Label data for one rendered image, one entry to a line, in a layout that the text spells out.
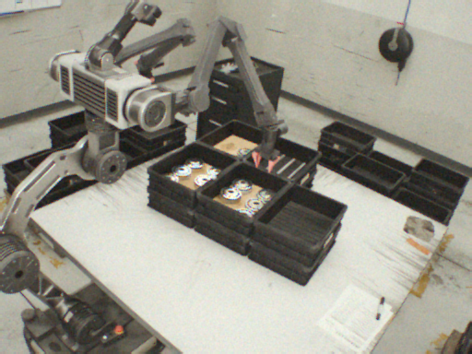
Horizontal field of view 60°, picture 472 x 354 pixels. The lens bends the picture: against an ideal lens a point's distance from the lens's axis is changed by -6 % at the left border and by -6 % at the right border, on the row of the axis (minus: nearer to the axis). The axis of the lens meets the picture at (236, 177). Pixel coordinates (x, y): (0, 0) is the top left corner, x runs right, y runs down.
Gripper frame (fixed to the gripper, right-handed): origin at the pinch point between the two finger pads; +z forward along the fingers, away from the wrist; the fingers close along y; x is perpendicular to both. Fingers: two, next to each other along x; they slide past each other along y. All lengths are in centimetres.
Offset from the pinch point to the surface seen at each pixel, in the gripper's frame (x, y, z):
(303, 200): -18.9, -16.4, 19.3
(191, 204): 18.2, 24.2, 22.2
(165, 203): 18, 39, 29
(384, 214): -63, -52, 34
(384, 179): -143, -37, 52
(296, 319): 36, -42, 37
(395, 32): -309, 17, -29
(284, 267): 18.6, -26.9, 30.8
